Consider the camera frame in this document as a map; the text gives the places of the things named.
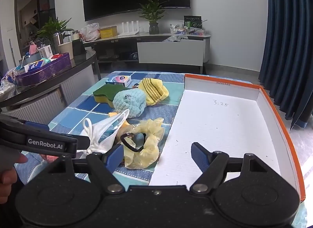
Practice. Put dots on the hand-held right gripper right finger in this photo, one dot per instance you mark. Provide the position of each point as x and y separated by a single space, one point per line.
199 155

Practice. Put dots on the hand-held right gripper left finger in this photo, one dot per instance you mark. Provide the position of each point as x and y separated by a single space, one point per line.
115 155

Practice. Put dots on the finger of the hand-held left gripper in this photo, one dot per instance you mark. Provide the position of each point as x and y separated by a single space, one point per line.
36 126

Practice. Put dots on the white cardboard box orange rim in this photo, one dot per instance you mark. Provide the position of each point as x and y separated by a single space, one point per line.
220 125

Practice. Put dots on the light blue knitted toy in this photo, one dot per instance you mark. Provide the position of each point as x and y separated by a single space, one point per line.
129 103

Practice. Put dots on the green yellow sponge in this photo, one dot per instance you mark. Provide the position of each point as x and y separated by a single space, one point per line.
104 93

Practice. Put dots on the yellow striped knitted cloth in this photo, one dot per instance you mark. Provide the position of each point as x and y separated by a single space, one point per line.
152 91

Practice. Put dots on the colourful tissue pack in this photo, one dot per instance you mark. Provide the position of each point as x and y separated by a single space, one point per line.
119 79

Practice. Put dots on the person's left hand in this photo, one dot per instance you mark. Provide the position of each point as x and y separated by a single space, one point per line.
8 181

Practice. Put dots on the white ribbed chair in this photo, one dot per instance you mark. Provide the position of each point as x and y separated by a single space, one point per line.
78 83
36 110

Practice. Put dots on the crumpled clear bag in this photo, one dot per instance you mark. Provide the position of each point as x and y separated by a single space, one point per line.
7 83

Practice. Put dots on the purple basket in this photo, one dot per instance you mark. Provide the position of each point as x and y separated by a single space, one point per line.
44 73

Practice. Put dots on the blue checked blanket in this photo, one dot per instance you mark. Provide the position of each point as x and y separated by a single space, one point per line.
159 113

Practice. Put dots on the blue orange box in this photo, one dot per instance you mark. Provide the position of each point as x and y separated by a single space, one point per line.
34 67

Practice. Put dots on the red white box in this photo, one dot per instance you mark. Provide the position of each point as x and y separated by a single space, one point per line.
56 57

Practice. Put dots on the black glass table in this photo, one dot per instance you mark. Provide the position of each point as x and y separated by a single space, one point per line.
78 64

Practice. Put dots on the white carton box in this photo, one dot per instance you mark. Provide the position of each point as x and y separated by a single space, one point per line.
45 51

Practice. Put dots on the pink box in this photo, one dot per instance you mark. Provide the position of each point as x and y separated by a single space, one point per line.
33 49

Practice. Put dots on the beige cup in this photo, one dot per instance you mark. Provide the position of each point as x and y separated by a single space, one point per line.
66 50

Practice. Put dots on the steel tumbler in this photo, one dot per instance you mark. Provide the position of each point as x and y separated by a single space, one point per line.
58 43

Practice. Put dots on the green leafy plant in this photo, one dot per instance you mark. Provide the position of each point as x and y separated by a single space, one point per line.
52 26

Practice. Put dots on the white drawer cabinet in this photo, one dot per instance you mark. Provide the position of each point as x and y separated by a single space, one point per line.
171 51

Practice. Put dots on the dark television stand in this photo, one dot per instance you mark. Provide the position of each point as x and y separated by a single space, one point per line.
117 46

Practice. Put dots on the red white plastic bag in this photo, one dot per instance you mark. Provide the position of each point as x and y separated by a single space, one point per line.
90 31

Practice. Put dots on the yellow box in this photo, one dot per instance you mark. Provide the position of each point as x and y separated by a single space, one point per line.
108 32

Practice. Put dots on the clear plastic bag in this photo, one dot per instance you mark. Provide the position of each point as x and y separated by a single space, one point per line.
174 38

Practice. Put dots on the pile of small packets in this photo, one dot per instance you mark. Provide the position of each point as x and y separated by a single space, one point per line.
188 31

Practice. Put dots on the white router with antennas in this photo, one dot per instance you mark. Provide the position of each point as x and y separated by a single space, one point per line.
129 29

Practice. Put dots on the potted plant in dark vase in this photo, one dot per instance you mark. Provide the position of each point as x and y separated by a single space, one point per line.
153 28

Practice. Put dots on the green black box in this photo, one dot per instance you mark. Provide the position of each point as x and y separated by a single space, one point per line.
193 22

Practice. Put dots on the dark blue curtain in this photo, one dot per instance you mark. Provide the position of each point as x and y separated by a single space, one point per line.
286 34

